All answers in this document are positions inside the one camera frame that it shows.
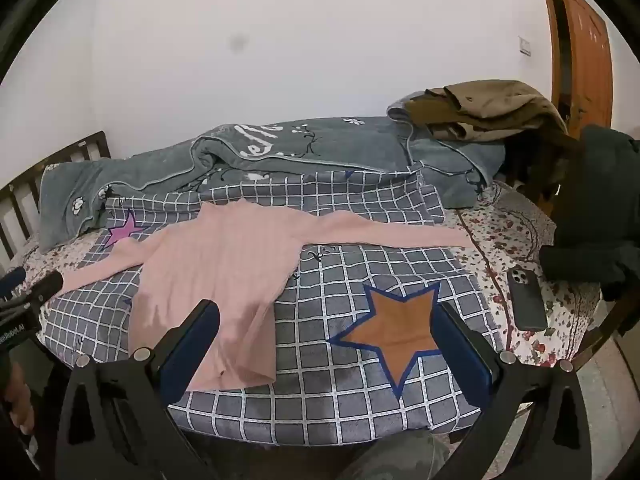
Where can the grey checked blanket with stars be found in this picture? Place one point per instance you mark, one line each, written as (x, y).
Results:
(310, 385)

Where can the dark wooden headboard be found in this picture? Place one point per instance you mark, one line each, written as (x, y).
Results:
(15, 200)

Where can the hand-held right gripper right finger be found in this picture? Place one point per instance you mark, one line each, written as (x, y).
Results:
(460, 345)

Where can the grey floral quilt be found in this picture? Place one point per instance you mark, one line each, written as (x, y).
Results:
(300, 145)

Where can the white wall switch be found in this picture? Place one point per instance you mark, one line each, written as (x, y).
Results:
(525, 46)

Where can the person's left hand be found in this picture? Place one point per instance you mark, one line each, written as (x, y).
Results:
(19, 400)

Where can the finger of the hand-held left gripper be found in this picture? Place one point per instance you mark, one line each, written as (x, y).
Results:
(44, 289)
(12, 281)

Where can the dark smartphone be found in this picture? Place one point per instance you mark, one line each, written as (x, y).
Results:
(527, 300)

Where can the dark wooden chair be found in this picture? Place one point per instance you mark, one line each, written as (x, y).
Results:
(535, 160)

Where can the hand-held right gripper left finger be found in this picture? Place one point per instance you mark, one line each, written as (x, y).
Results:
(192, 340)

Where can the pink knit sweater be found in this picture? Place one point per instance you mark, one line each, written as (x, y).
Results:
(210, 280)

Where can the dark green coat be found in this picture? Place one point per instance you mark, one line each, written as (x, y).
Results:
(595, 200)

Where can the brown jacket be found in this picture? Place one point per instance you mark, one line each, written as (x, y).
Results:
(490, 110)

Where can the orange wooden door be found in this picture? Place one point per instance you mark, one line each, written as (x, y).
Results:
(585, 60)

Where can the floral bedsheet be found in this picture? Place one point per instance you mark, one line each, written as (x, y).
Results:
(505, 230)

